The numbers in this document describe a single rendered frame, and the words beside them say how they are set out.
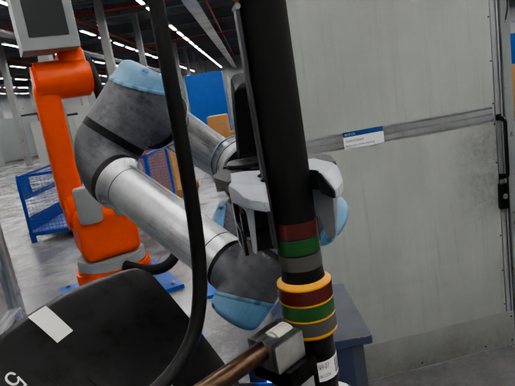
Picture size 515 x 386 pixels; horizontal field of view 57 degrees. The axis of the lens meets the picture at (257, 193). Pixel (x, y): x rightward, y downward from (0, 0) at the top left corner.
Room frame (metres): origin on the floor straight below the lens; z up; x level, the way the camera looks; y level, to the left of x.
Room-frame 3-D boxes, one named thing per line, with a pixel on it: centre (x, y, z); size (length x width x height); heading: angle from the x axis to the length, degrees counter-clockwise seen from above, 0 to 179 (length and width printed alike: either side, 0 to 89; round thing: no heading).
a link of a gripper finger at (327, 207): (0.36, -0.05, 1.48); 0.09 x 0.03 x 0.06; 18
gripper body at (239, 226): (0.46, -0.01, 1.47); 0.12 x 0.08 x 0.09; 8
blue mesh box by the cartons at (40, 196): (7.15, 2.82, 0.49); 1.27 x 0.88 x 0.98; 179
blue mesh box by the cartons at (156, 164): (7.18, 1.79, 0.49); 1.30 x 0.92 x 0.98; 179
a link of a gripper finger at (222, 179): (0.40, 0.01, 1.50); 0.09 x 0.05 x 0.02; 178
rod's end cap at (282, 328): (0.33, 0.00, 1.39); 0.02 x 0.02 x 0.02; 43
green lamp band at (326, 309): (0.35, -0.02, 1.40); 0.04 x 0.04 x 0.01
